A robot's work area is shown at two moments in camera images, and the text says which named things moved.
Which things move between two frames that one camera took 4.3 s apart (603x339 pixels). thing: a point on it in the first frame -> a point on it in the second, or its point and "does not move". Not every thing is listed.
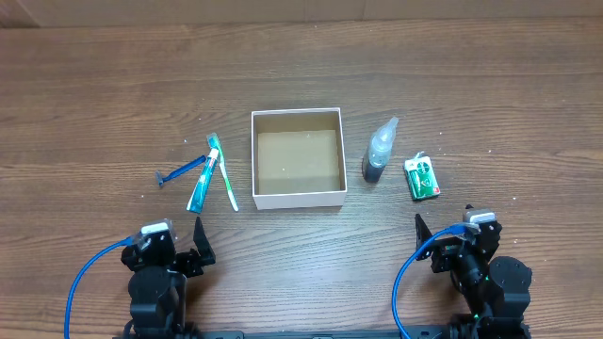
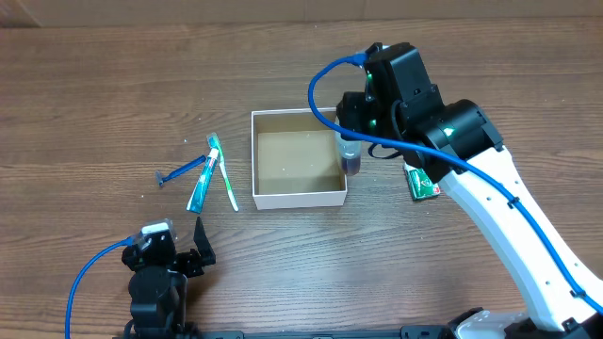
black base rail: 324,334 does not move
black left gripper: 184,260 does not move
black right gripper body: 446,254 -> 351,113
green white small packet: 421,177 does not move
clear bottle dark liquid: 379,152 -> 350,154
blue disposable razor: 196,162 does not move
